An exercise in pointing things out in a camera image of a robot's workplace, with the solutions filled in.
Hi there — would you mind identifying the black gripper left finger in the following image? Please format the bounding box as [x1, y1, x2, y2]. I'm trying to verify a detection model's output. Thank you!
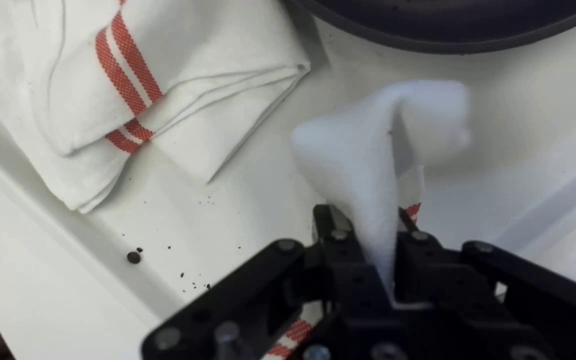
[138, 202, 399, 360]

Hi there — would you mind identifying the black frying pan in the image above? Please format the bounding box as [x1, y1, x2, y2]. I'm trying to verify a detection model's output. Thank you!
[286, 0, 576, 57]

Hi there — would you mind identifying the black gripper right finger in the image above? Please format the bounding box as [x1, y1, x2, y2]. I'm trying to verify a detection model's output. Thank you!
[394, 206, 576, 360]

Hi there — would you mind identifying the white plastic tray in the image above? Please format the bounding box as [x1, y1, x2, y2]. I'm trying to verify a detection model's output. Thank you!
[0, 0, 576, 360]

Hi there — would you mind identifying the large folded white red-striped towel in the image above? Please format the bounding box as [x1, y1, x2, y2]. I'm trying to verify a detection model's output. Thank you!
[0, 0, 315, 216]

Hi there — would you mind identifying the small white red-striped towel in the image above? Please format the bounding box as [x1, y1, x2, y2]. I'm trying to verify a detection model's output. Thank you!
[260, 79, 474, 360]

